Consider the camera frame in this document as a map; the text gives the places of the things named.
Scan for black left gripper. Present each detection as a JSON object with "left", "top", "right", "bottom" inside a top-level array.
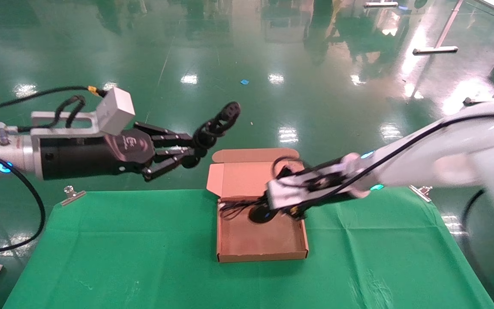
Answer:
[{"left": 37, "top": 121, "right": 201, "bottom": 182}]

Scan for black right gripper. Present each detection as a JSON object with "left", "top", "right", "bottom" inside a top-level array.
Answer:
[{"left": 292, "top": 191, "right": 359, "bottom": 217}]

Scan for black power cable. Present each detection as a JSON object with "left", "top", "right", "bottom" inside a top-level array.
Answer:
[{"left": 192, "top": 101, "right": 241, "bottom": 159}]

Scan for black wired computer mouse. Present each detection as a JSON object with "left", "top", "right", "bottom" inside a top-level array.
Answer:
[{"left": 219, "top": 195, "right": 282, "bottom": 224}]

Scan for open brown cardboard box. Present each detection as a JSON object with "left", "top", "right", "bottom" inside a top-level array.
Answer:
[{"left": 206, "top": 148, "right": 309, "bottom": 263}]

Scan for silver binder clip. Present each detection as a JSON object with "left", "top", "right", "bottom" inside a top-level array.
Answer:
[
  {"left": 409, "top": 185, "right": 433, "bottom": 202},
  {"left": 60, "top": 186, "right": 87, "bottom": 207}
]

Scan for large green tablecloth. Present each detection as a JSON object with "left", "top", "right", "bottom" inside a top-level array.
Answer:
[{"left": 3, "top": 185, "right": 494, "bottom": 309}]

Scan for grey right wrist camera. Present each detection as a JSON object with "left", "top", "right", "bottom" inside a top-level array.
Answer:
[{"left": 266, "top": 165, "right": 350, "bottom": 212}]

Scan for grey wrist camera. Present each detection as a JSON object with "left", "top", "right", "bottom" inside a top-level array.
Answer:
[
  {"left": 30, "top": 87, "right": 136, "bottom": 138},
  {"left": 266, "top": 165, "right": 350, "bottom": 212}
]

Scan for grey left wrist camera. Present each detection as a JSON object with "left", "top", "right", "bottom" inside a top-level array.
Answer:
[{"left": 30, "top": 87, "right": 136, "bottom": 138}]

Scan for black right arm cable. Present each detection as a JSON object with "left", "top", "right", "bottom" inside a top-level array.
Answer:
[{"left": 273, "top": 112, "right": 494, "bottom": 241}]

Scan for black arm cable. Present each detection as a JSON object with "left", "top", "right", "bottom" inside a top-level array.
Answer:
[
  {"left": 0, "top": 85, "right": 108, "bottom": 254},
  {"left": 273, "top": 112, "right": 494, "bottom": 241}
]

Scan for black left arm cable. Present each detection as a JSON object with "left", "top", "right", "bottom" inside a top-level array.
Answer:
[{"left": 0, "top": 85, "right": 108, "bottom": 254}]

